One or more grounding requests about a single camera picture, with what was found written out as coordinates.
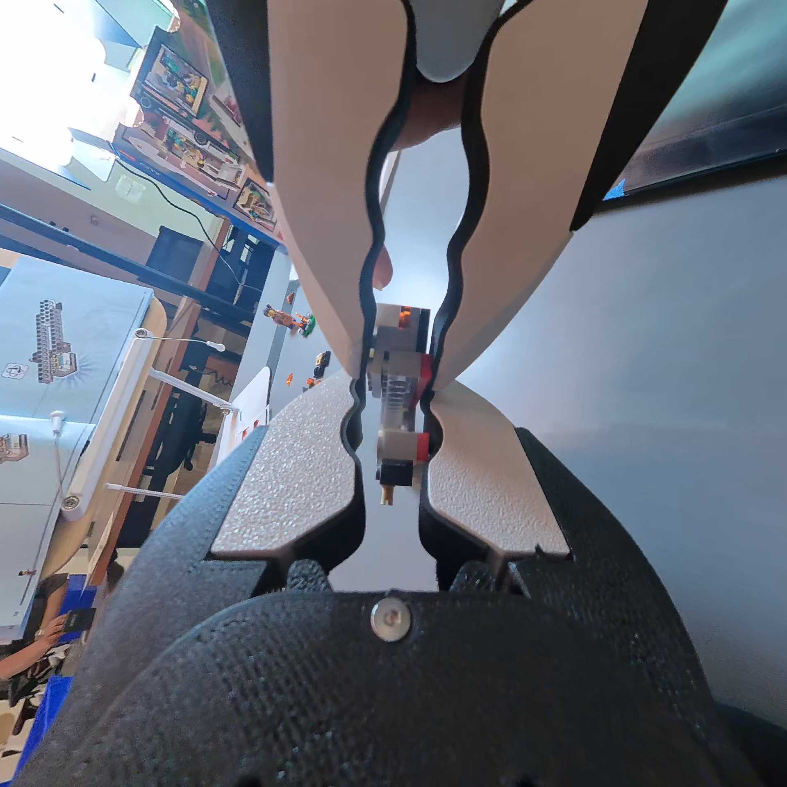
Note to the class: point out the pile of small lego pieces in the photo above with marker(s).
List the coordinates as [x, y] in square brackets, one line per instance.
[320, 363]

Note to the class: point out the black phone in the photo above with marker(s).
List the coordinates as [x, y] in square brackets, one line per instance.
[77, 620]

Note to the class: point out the white book stand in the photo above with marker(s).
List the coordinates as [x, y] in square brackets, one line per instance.
[252, 399]

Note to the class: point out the blue plastic bin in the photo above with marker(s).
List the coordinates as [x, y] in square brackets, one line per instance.
[49, 713]
[80, 590]

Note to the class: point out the dark glossy panel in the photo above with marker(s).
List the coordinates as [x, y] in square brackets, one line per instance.
[725, 123]

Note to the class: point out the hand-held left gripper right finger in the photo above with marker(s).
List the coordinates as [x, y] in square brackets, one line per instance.
[492, 486]

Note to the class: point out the white wall outlet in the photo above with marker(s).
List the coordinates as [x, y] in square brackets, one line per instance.
[130, 189]

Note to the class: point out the grey lego beam frame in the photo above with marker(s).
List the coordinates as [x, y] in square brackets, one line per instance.
[399, 442]

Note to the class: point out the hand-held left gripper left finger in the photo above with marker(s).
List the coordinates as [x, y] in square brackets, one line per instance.
[289, 486]

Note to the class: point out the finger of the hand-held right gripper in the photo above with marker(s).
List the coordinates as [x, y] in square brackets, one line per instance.
[326, 123]
[541, 123]

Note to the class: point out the lego campfire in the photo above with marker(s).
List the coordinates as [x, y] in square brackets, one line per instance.
[305, 326]

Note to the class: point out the blue tape piece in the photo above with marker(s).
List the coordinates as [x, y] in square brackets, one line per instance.
[615, 189]

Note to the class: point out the instruction booklet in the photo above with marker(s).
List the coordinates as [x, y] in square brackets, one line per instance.
[61, 320]

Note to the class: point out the black office chair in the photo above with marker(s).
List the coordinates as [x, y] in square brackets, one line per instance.
[178, 430]

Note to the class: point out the person's right hand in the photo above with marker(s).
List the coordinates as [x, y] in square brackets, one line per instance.
[436, 117]

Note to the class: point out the lego minifigure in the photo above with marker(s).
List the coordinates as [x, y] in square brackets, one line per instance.
[276, 316]

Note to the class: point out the lego set box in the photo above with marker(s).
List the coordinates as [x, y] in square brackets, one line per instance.
[172, 80]

